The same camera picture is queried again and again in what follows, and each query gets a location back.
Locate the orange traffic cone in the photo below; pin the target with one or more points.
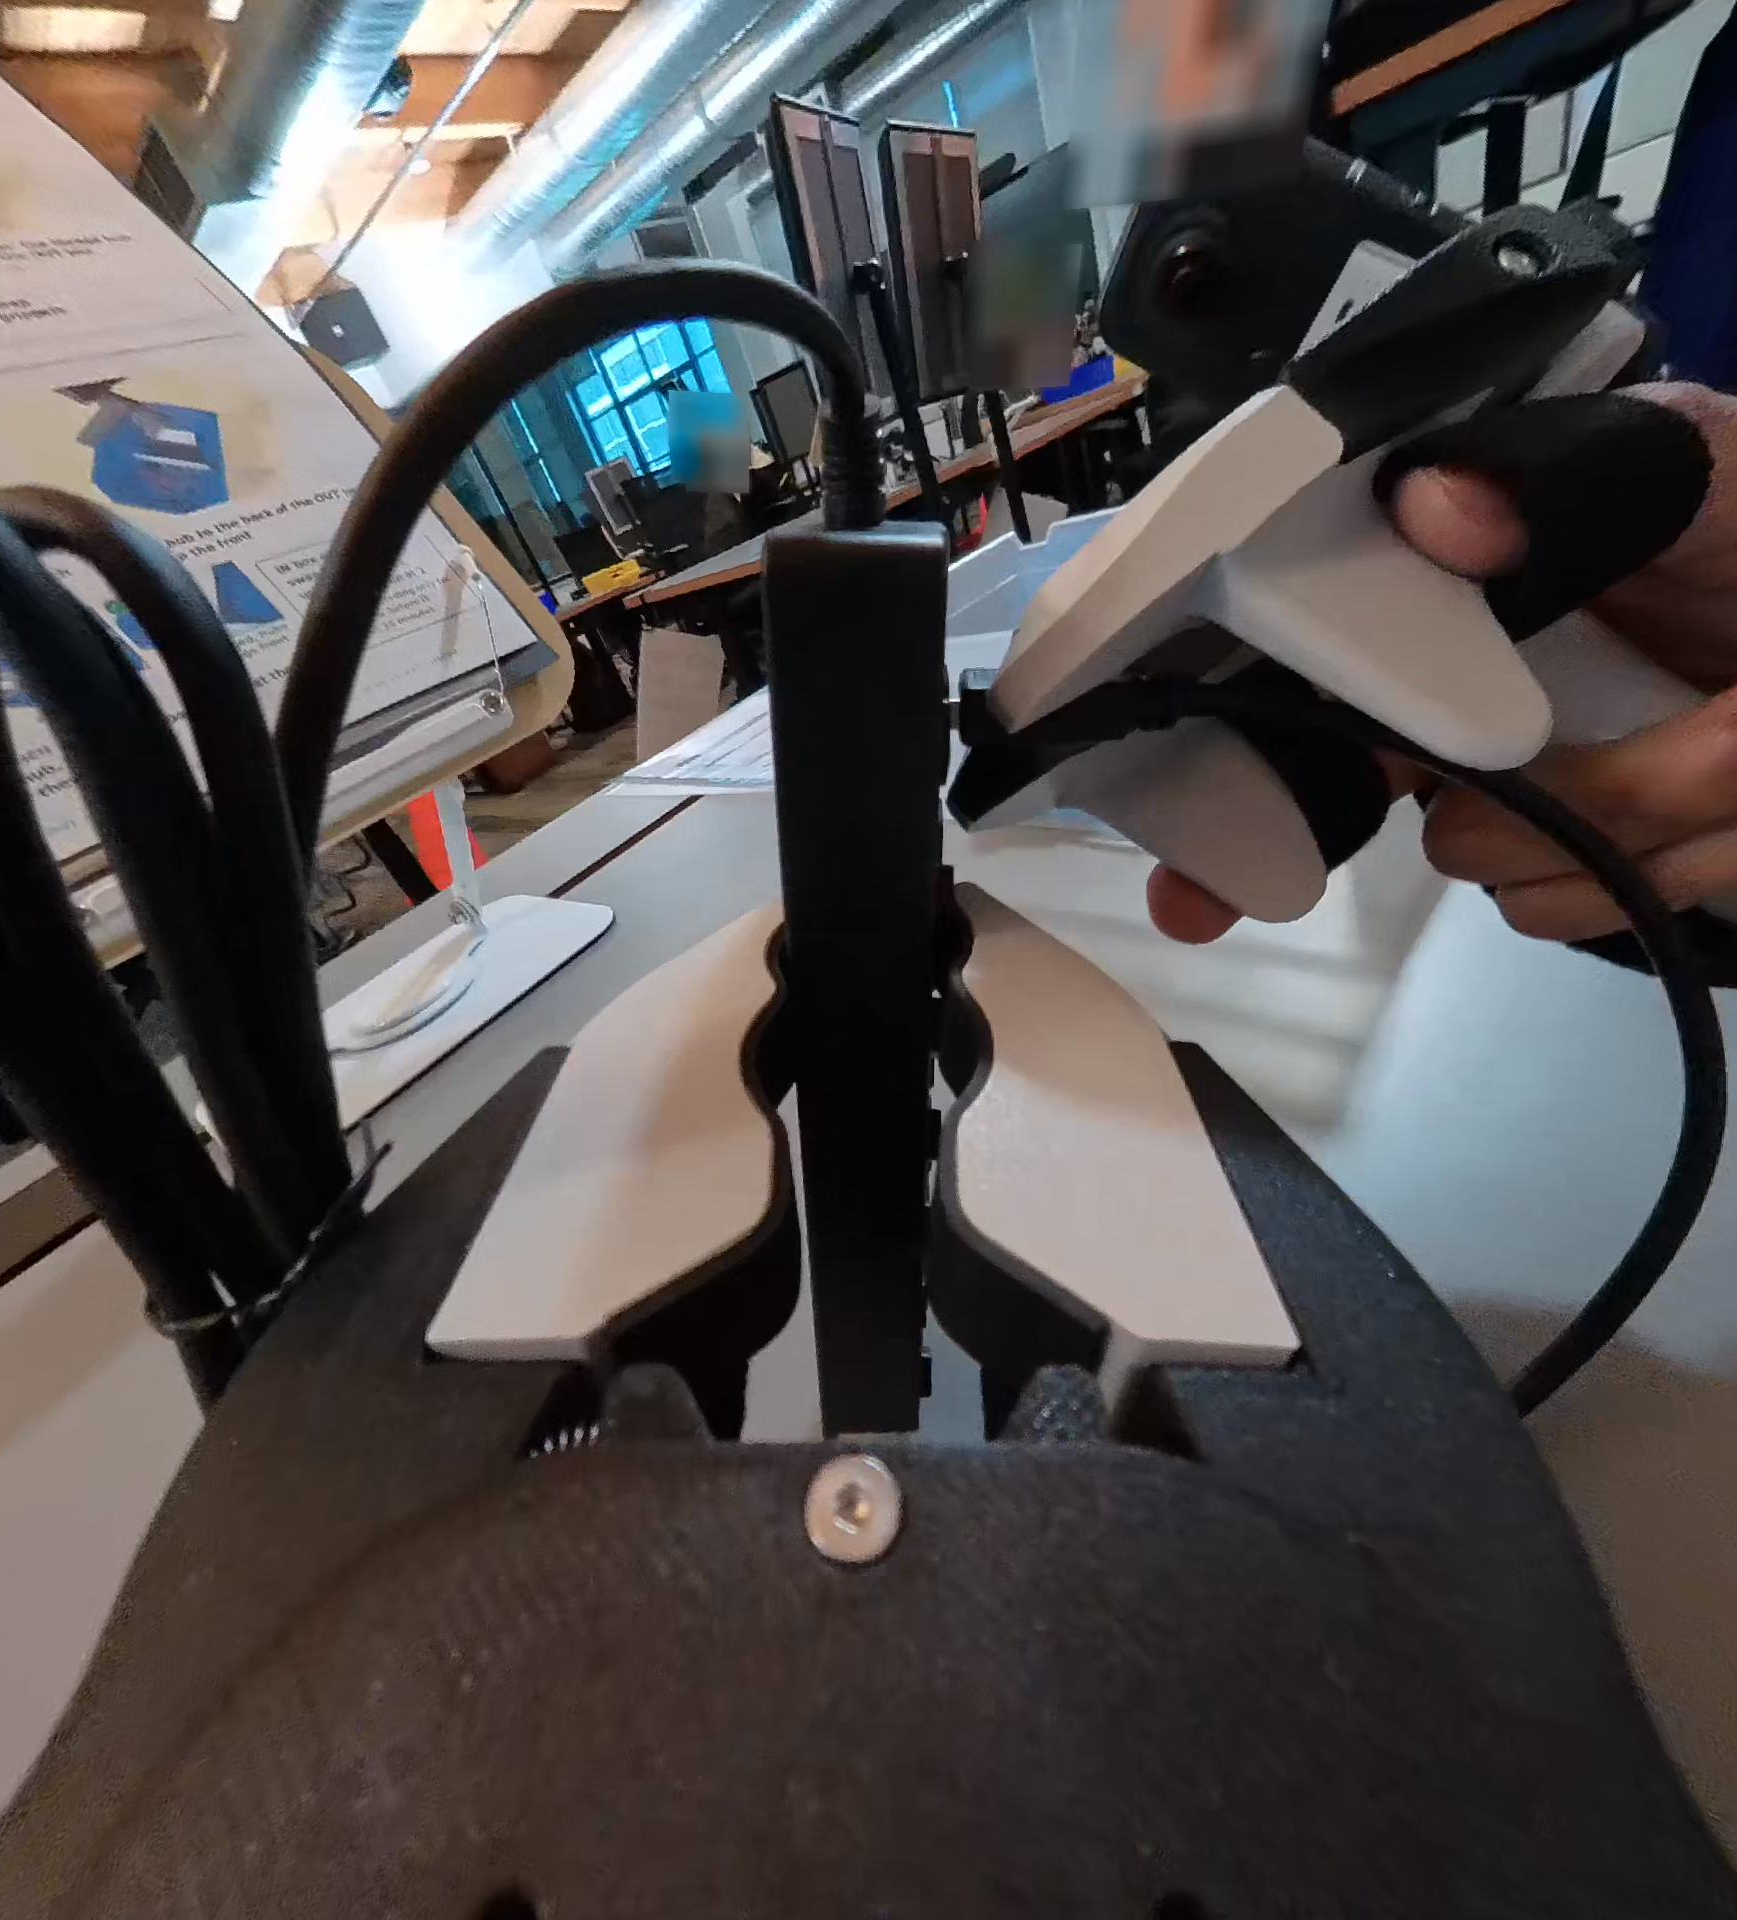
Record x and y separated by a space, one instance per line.
430 840

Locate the black rectangular hub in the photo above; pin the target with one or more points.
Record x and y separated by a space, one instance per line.
861 900

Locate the black monitor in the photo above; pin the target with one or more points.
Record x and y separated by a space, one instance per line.
823 256
936 256

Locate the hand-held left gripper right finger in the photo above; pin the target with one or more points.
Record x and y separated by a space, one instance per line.
1108 1187

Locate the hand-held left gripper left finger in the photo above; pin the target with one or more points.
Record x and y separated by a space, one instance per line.
614 1171

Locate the white board stand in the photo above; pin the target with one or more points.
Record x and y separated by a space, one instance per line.
537 938

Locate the silver ventilation duct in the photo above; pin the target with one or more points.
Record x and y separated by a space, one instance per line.
689 107

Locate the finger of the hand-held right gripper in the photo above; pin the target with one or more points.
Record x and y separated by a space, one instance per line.
1198 819
1258 601

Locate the printed sheets in clear sleeve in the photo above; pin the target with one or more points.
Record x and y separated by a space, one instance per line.
703 751

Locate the long work table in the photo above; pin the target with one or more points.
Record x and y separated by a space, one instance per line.
1049 431

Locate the grey desk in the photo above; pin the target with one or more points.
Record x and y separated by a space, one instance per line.
1527 1139

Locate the black ceiling speaker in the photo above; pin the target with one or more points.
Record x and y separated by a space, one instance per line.
344 327

